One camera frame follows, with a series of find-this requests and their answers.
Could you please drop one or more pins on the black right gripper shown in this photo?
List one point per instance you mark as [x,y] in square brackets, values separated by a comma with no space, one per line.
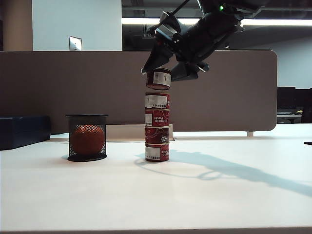
[204,34]

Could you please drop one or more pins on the red can small barcode sticker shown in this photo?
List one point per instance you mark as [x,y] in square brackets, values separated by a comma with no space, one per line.
[158,84]

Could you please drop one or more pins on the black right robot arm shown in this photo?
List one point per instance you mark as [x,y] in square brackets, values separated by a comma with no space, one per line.
[243,5]

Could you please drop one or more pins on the red can wide white label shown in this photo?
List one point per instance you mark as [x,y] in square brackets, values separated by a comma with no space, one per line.
[168,101]

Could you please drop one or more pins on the red can large Tomato Paste print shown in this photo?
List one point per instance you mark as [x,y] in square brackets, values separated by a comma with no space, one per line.
[161,118]

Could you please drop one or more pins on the red can black tag sticker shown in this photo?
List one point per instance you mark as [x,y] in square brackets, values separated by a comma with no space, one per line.
[153,135]

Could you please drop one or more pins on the red can label and print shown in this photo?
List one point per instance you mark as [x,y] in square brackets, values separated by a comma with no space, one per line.
[165,153]

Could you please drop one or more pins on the round ceiling spot lamp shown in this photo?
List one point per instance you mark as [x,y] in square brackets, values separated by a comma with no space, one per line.
[227,45]

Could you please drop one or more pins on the brown desk divider panel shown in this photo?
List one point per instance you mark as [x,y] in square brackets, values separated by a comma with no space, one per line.
[231,97]

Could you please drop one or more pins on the white ceiling light strip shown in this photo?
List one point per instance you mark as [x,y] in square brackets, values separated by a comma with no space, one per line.
[275,22]

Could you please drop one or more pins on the orange ball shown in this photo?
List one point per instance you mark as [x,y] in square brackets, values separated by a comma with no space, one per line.
[88,141]

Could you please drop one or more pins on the black mesh pen holder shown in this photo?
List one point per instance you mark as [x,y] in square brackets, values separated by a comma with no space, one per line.
[73,122]

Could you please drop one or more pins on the white background desk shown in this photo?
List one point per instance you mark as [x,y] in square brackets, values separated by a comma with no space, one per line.
[287,117]

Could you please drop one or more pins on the black flat object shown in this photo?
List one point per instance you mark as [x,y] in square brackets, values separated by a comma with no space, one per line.
[308,143]

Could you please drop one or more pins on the dark blue box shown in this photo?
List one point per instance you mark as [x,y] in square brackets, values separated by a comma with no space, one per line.
[22,131]

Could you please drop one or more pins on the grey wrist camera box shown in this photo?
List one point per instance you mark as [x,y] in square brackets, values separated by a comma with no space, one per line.
[167,26]

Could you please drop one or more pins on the metal wall switch plate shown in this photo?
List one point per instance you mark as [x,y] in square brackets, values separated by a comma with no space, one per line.
[75,44]

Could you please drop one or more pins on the white divider foot bracket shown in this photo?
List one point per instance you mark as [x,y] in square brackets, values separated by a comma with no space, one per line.
[250,133]

